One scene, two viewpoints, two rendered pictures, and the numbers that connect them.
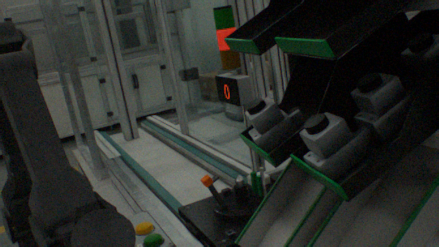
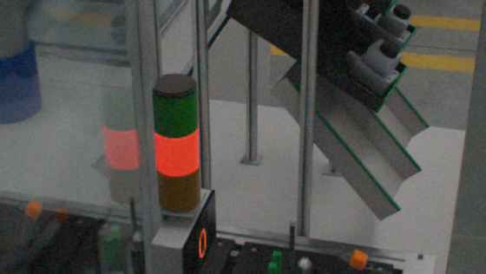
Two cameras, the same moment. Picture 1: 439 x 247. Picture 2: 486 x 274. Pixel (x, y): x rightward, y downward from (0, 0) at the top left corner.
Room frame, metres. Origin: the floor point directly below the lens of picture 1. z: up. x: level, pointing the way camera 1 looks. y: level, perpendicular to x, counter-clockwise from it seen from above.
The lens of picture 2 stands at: (1.81, 0.55, 1.89)
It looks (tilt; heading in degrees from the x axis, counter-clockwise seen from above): 31 degrees down; 218
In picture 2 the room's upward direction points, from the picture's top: straight up
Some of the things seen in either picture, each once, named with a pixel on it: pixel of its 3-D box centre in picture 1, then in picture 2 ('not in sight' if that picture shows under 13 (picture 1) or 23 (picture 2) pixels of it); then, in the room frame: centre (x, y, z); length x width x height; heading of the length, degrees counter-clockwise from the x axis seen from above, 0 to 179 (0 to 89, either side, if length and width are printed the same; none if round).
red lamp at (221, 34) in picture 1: (227, 38); (176, 146); (1.14, -0.06, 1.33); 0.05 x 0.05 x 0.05
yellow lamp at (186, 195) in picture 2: (230, 58); (178, 183); (1.14, -0.06, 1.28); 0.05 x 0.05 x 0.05
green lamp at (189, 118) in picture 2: (224, 19); (174, 107); (1.14, -0.06, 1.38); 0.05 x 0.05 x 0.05
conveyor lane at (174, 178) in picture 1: (206, 189); not in sight; (1.21, 0.07, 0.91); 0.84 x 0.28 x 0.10; 23
